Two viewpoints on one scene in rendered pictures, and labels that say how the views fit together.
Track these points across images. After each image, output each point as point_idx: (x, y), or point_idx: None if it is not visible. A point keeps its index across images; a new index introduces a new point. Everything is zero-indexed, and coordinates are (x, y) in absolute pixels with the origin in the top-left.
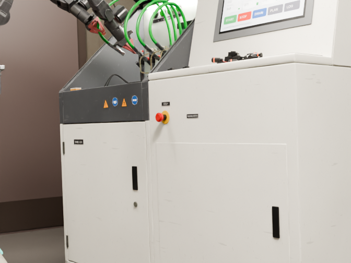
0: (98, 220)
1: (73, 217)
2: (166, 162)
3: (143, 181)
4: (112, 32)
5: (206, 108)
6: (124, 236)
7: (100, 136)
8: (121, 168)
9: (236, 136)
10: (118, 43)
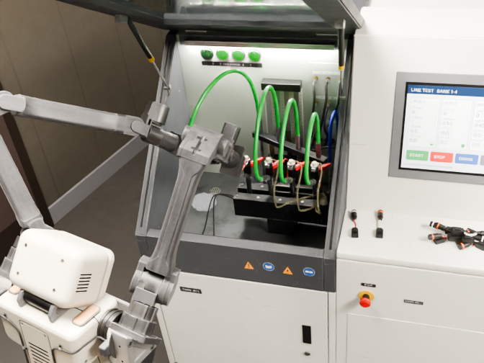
0: (237, 357)
1: (187, 350)
2: (364, 330)
3: (321, 338)
4: (225, 164)
5: (436, 299)
6: None
7: (237, 292)
8: (281, 323)
9: (479, 327)
10: (235, 176)
